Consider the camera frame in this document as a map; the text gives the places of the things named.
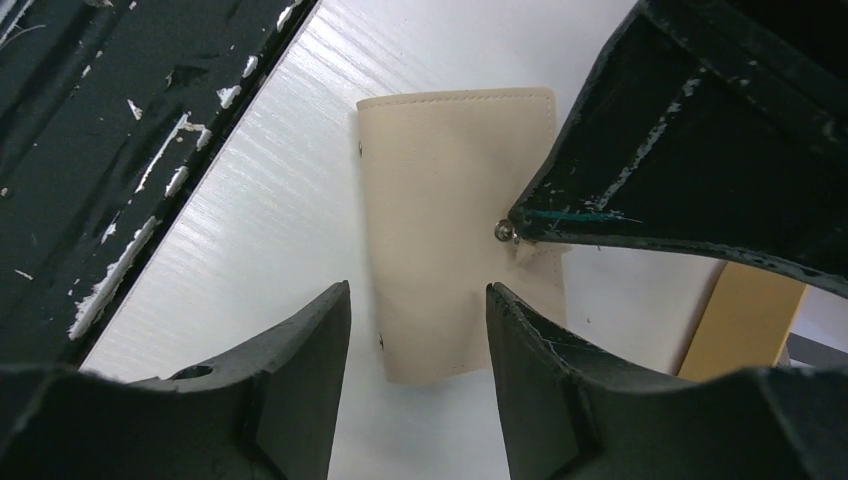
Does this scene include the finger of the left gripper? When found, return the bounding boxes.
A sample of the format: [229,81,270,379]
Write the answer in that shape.
[508,1,847,296]

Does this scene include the wooden card tray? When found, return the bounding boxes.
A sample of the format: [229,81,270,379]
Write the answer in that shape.
[356,87,566,385]

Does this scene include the tan oval card holder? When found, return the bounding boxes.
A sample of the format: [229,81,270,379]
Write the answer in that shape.
[678,262,807,382]

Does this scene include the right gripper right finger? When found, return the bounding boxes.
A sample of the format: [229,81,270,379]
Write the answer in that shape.
[486,283,847,479]

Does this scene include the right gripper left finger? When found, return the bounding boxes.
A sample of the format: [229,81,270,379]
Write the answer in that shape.
[1,282,351,479]

